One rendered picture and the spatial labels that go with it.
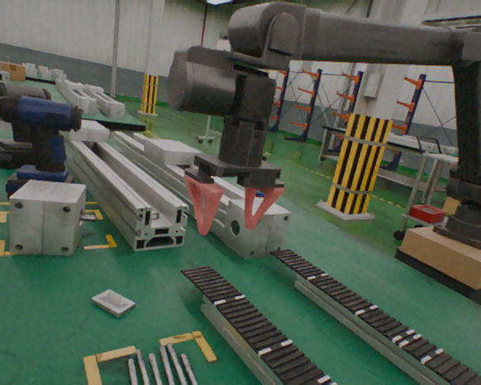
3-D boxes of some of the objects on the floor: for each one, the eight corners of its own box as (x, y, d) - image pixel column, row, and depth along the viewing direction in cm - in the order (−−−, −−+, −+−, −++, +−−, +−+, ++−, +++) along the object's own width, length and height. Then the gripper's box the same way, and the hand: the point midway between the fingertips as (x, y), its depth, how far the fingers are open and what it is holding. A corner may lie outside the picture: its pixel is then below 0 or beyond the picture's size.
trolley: (518, 271, 325) (568, 163, 296) (505, 285, 286) (560, 163, 258) (405, 228, 393) (436, 137, 364) (383, 234, 355) (415, 135, 326)
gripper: (221, 117, 38) (200, 247, 42) (299, 127, 45) (275, 237, 50) (191, 107, 43) (175, 225, 47) (266, 119, 50) (246, 219, 55)
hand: (227, 225), depth 48 cm, fingers open, 8 cm apart
